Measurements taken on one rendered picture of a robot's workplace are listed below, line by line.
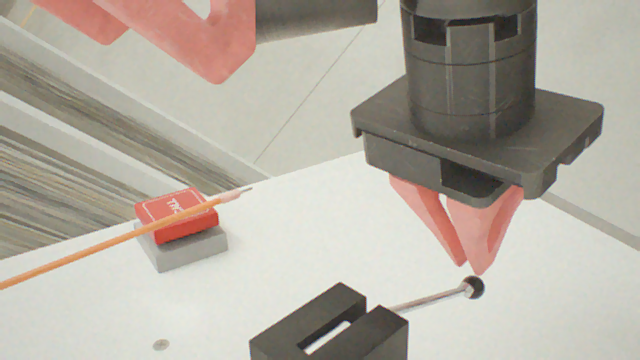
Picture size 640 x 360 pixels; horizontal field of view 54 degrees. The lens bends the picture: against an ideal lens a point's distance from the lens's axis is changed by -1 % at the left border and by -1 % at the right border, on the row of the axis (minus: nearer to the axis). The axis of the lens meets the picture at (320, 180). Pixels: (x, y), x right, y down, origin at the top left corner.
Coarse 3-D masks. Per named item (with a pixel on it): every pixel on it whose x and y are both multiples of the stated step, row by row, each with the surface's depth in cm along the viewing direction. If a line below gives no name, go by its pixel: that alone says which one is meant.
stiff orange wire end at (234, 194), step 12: (228, 192) 35; (240, 192) 35; (204, 204) 34; (216, 204) 34; (168, 216) 33; (180, 216) 33; (144, 228) 32; (156, 228) 32; (108, 240) 31; (120, 240) 31; (84, 252) 30; (48, 264) 29; (60, 264) 30; (12, 276) 29; (24, 276) 29; (0, 288) 28
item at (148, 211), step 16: (176, 192) 50; (192, 192) 50; (144, 208) 48; (160, 208) 48; (176, 208) 47; (208, 208) 47; (144, 224) 47; (176, 224) 45; (192, 224) 46; (208, 224) 47; (160, 240) 45
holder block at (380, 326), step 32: (352, 288) 29; (288, 320) 27; (320, 320) 27; (352, 320) 29; (384, 320) 27; (256, 352) 26; (288, 352) 26; (320, 352) 26; (352, 352) 26; (384, 352) 26
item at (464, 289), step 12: (456, 288) 34; (468, 288) 35; (420, 300) 32; (432, 300) 32; (444, 300) 33; (396, 312) 30; (408, 312) 31; (348, 324) 28; (324, 336) 27; (312, 348) 26
